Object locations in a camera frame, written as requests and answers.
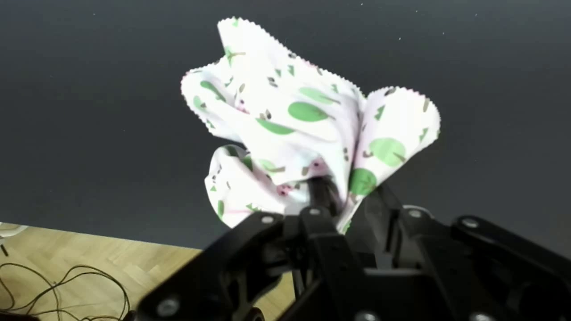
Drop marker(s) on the white cloth with green leaves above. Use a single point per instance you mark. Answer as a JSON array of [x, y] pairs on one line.
[[296, 107]]

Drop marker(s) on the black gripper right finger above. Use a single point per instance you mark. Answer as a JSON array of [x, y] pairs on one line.
[[452, 273]]

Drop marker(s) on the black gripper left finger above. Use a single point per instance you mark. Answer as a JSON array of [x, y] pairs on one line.
[[237, 260]]

